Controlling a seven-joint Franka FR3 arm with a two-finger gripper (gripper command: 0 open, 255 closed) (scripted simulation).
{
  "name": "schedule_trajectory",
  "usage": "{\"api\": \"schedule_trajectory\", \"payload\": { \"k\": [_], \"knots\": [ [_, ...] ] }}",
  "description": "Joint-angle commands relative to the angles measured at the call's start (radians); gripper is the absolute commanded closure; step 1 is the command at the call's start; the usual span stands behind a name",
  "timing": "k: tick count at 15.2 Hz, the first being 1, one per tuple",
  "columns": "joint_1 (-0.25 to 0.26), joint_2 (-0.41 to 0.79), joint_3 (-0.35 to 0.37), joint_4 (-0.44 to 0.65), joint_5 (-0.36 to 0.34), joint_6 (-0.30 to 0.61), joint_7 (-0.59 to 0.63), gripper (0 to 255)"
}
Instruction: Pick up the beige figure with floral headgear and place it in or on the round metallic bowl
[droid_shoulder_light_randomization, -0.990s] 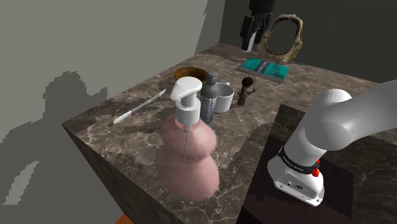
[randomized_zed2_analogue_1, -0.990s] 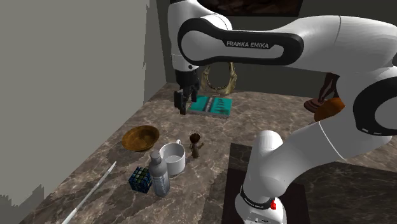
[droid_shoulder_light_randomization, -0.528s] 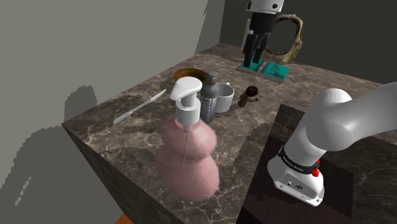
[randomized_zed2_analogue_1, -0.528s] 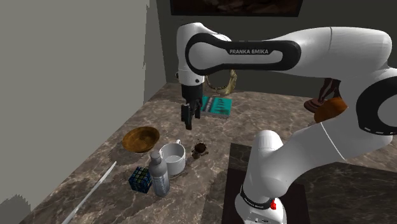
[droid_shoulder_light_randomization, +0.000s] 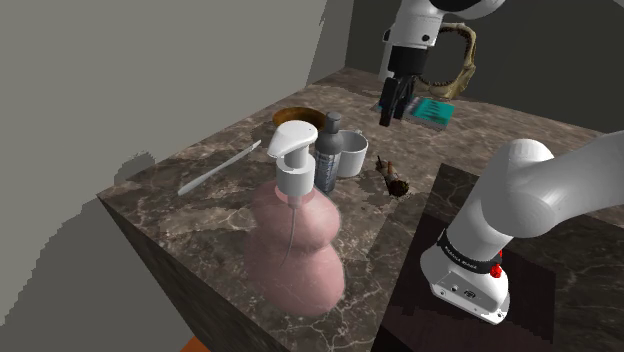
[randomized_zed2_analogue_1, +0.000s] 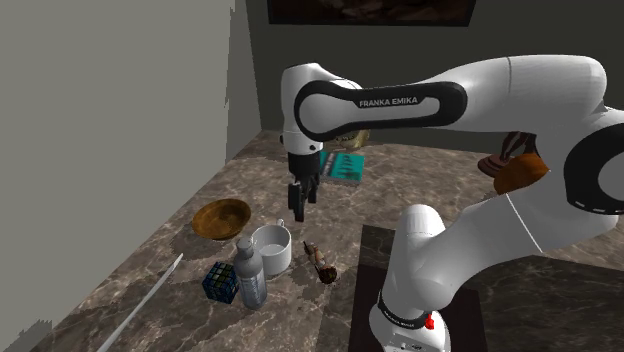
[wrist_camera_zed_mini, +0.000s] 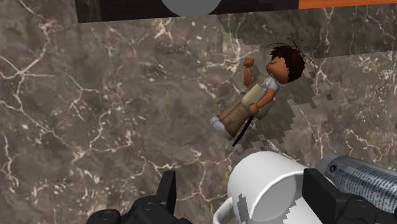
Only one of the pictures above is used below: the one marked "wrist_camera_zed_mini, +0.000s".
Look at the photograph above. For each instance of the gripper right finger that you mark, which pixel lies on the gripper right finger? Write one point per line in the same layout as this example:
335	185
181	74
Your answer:
328	201

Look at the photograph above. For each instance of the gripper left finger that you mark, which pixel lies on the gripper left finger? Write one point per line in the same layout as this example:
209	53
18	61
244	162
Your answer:
162	203

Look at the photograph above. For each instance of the grey printed spray can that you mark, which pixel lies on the grey printed spray can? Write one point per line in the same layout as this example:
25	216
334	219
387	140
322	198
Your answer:
366	183

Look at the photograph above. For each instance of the white mug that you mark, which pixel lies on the white mug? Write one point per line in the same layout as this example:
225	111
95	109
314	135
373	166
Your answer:
266	189

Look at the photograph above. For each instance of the dark-haired toy figure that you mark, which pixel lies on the dark-haired toy figure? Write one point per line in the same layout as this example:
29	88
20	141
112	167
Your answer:
259	96

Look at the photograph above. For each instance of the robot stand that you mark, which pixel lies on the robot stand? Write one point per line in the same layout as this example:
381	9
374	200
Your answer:
248	7

